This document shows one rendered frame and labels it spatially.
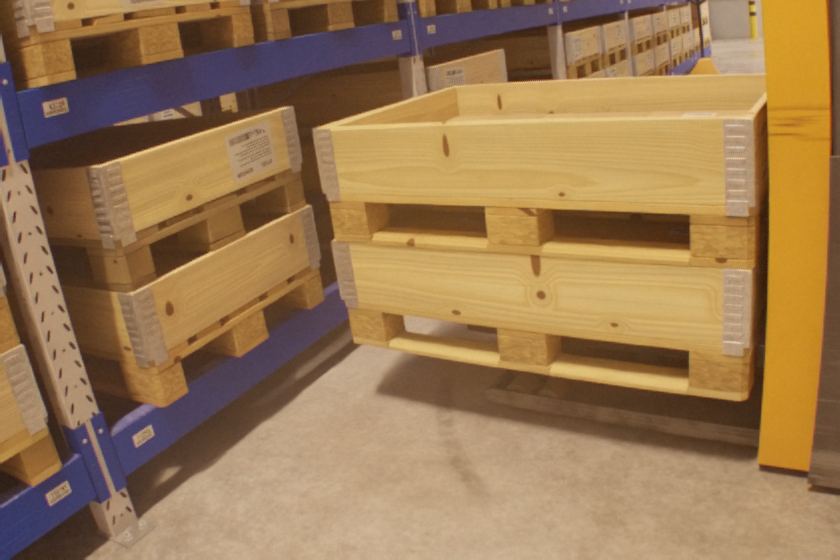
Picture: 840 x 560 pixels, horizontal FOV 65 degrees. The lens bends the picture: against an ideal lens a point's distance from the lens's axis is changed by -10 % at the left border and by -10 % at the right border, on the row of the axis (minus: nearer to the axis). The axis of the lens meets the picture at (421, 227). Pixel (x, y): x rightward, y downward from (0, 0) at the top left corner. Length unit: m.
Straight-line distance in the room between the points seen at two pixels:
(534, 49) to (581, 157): 3.46
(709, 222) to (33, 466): 1.67
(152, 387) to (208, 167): 0.64
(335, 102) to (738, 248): 2.36
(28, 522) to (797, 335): 1.87
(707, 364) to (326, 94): 2.39
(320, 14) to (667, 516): 1.98
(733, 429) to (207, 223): 1.56
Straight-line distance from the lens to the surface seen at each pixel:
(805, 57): 1.62
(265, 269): 2.33
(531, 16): 4.46
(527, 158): 1.78
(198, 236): 2.19
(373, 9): 3.01
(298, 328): 2.52
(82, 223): 2.03
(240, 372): 2.33
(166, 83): 2.09
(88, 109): 1.92
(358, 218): 2.11
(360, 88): 3.49
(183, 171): 2.08
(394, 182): 2.00
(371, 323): 2.24
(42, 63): 1.84
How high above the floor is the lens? 1.18
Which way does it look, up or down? 16 degrees down
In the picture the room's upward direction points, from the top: 8 degrees counter-clockwise
